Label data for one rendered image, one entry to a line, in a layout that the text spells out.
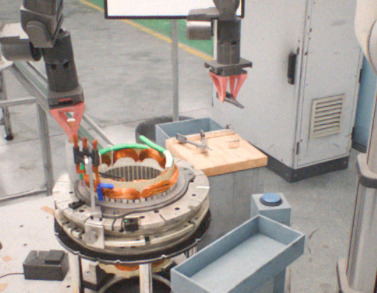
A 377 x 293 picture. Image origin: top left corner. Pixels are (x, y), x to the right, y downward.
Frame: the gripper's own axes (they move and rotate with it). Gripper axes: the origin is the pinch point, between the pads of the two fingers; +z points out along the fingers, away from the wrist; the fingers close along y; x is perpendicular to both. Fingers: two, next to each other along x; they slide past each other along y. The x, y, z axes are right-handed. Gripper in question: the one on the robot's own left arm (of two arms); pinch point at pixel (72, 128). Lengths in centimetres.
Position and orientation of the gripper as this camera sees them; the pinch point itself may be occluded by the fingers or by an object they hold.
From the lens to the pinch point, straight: 114.6
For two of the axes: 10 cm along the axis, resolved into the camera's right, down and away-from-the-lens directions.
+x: 9.7, -1.6, 1.6
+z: 0.6, 8.8, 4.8
